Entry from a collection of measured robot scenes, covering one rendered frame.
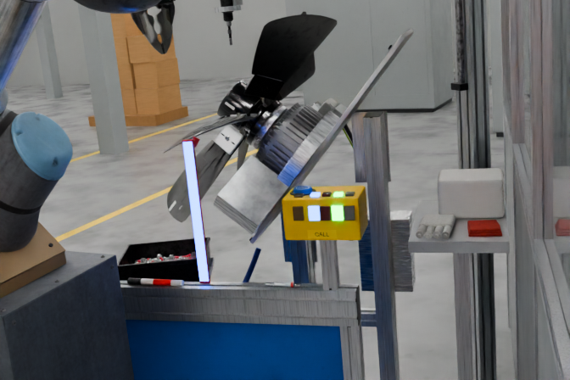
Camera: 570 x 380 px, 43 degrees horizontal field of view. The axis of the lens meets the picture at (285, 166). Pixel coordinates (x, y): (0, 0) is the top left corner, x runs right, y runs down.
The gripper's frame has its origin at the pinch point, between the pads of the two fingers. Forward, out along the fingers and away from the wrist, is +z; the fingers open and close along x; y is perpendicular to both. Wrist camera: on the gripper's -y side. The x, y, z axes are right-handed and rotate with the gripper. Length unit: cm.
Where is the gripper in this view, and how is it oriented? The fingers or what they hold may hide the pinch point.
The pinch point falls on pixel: (161, 47)
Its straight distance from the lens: 154.7
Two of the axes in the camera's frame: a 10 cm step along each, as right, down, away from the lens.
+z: 2.1, 9.6, 2.1
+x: 9.1, -2.7, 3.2
